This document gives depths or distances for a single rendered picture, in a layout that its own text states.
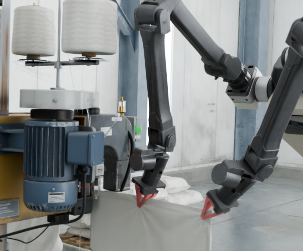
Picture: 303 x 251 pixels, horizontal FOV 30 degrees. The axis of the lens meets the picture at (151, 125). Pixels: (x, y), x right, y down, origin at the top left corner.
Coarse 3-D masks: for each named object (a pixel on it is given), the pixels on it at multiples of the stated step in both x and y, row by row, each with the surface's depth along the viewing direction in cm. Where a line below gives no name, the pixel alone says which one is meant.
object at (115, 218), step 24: (96, 216) 192; (120, 216) 187; (144, 216) 180; (168, 216) 172; (192, 216) 166; (96, 240) 193; (120, 240) 188; (144, 240) 180; (168, 240) 172; (192, 240) 166
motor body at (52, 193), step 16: (32, 128) 151; (48, 128) 150; (64, 128) 151; (32, 144) 151; (48, 144) 150; (64, 144) 151; (32, 160) 151; (48, 160) 151; (64, 160) 152; (32, 176) 153; (48, 176) 151; (64, 176) 153; (32, 192) 151; (48, 192) 150; (64, 192) 152; (32, 208) 153; (48, 208) 151; (64, 208) 153
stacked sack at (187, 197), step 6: (180, 192) 534; (186, 192) 537; (192, 192) 540; (198, 192) 544; (168, 198) 510; (174, 198) 511; (180, 198) 515; (186, 198) 524; (192, 198) 530; (198, 198) 539; (180, 204) 514; (186, 204) 524
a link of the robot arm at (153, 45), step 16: (160, 16) 155; (144, 32) 160; (160, 32) 157; (144, 48) 163; (160, 48) 162; (160, 64) 164; (160, 80) 165; (160, 96) 167; (160, 112) 168; (160, 128) 169; (160, 144) 172
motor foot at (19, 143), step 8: (0, 128) 158; (8, 128) 161; (16, 128) 163; (0, 136) 159; (8, 136) 161; (16, 136) 158; (0, 144) 158; (8, 144) 161; (16, 144) 158; (0, 152) 159; (8, 152) 161; (16, 152) 163
